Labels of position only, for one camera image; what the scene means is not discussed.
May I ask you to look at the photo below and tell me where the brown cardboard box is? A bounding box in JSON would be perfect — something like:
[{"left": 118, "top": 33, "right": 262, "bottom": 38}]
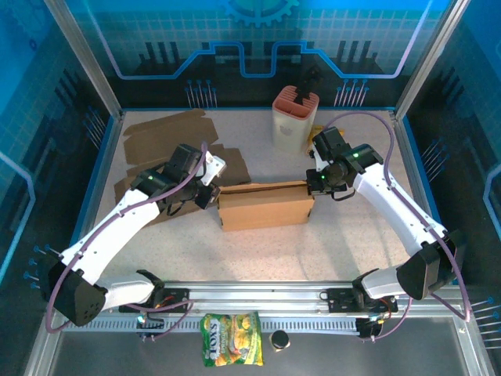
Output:
[
  {"left": 113, "top": 109, "right": 252, "bottom": 226},
  {"left": 217, "top": 179, "right": 316, "bottom": 233}
]

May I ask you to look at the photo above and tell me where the black controller box with LED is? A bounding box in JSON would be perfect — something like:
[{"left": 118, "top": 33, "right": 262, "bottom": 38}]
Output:
[
  {"left": 135, "top": 312, "right": 166, "bottom": 342},
  {"left": 355, "top": 316, "right": 387, "bottom": 342}
]

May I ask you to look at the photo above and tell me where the yellow snack bag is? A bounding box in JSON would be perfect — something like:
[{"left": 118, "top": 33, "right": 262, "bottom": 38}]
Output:
[{"left": 307, "top": 124, "right": 345, "bottom": 154}]

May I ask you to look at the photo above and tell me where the cream knife block pink top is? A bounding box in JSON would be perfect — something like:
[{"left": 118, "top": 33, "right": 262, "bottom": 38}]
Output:
[{"left": 272, "top": 85, "right": 320, "bottom": 154}]

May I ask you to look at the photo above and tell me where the green candy bag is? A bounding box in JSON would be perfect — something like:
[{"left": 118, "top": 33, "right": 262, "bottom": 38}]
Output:
[{"left": 199, "top": 311, "right": 265, "bottom": 368}]

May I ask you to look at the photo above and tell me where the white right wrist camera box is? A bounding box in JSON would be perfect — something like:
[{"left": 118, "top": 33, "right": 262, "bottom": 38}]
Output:
[{"left": 308, "top": 145, "right": 328, "bottom": 172}]

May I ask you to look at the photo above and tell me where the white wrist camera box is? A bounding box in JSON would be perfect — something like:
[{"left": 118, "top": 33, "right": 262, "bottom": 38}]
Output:
[
  {"left": 200, "top": 150, "right": 228, "bottom": 186},
  {"left": 308, "top": 145, "right": 328, "bottom": 172}
]

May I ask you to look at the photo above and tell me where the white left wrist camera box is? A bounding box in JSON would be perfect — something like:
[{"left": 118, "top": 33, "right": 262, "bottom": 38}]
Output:
[{"left": 200, "top": 150, "right": 228, "bottom": 186}]

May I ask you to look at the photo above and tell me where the black knife handle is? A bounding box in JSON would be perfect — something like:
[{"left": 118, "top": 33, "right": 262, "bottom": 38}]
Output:
[{"left": 294, "top": 65, "right": 324, "bottom": 106}]

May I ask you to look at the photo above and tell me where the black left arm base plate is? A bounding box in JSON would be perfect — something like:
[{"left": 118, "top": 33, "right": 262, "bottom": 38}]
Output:
[{"left": 118, "top": 287, "right": 192, "bottom": 314}]

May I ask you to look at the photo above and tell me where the aluminium frame rail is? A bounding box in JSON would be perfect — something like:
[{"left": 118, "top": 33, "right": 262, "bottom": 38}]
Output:
[{"left": 46, "top": 280, "right": 473, "bottom": 319}]

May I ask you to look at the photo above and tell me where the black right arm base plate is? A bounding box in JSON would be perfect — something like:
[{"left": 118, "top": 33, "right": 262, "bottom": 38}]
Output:
[{"left": 326, "top": 287, "right": 398, "bottom": 314}]

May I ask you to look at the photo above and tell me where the slotted grey cable duct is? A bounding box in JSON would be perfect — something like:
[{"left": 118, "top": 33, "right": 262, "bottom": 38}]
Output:
[{"left": 60, "top": 316, "right": 363, "bottom": 334}]

